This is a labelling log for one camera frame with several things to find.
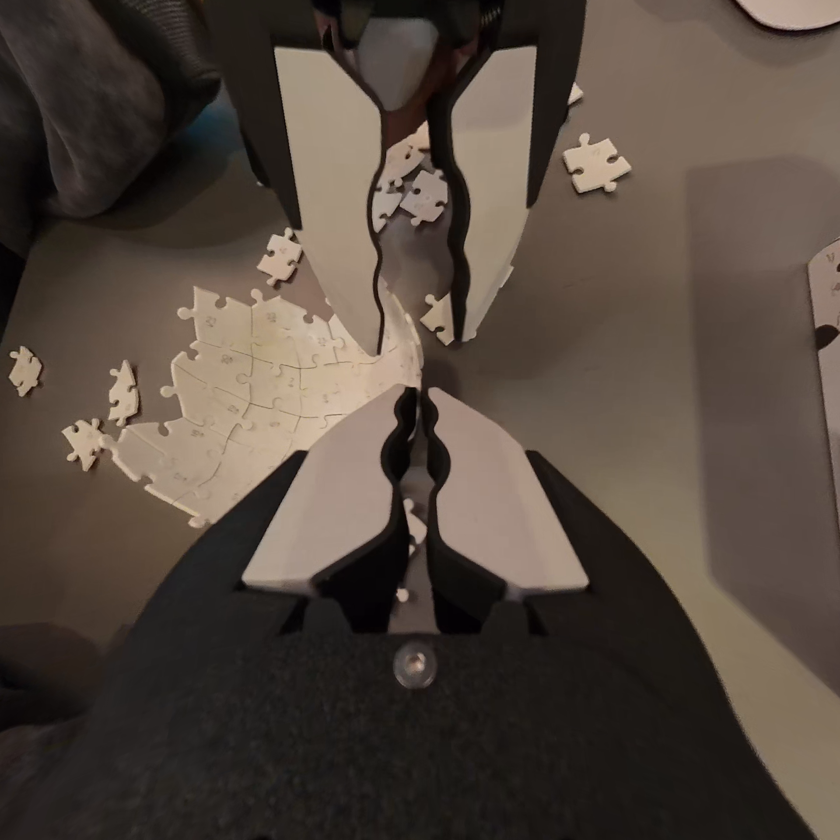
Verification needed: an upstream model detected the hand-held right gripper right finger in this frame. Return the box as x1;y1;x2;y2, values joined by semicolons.
423;387;589;595

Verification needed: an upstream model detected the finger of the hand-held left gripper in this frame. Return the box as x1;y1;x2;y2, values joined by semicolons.
425;45;540;347
274;45;389;360

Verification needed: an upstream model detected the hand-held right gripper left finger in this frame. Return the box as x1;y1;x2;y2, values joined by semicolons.
241;386;417;599

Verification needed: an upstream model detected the partly built white puzzle ball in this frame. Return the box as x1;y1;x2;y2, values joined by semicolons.
101;289;425;530

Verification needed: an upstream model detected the person's left forearm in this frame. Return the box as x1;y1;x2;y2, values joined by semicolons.
0;0;221;221

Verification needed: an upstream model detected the colourful puzzle ball box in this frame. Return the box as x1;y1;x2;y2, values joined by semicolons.
807;246;840;526

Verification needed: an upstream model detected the white stand with base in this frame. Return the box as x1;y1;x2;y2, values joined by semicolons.
728;0;840;32

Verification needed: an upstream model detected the person's grey hoodie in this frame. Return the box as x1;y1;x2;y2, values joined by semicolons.
0;623;126;840

